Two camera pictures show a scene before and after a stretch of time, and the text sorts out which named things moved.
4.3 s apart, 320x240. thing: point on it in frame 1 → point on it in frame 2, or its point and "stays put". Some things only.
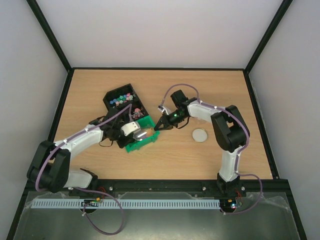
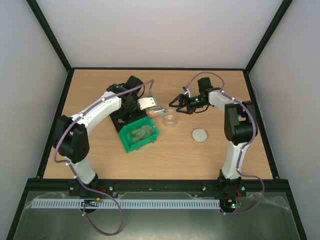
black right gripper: [165, 120] → [185, 102]
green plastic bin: [144, 122] stays put
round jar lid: [199, 135] stays put
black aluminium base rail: [278, 185] stays put
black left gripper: [122, 141] → [136, 105]
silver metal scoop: [142, 133] → [156, 111]
